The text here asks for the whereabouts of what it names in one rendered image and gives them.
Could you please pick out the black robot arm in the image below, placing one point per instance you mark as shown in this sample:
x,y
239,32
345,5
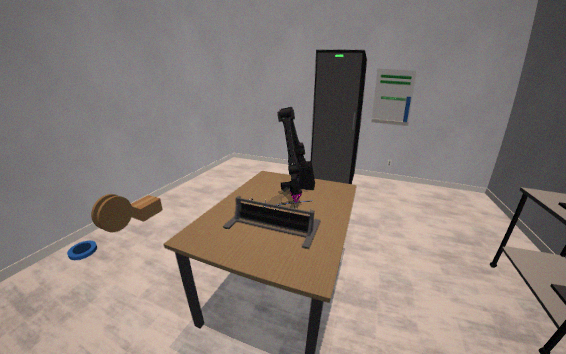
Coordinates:
x,y
291,140

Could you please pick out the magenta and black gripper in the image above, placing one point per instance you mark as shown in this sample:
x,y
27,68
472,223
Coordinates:
x,y
296,193

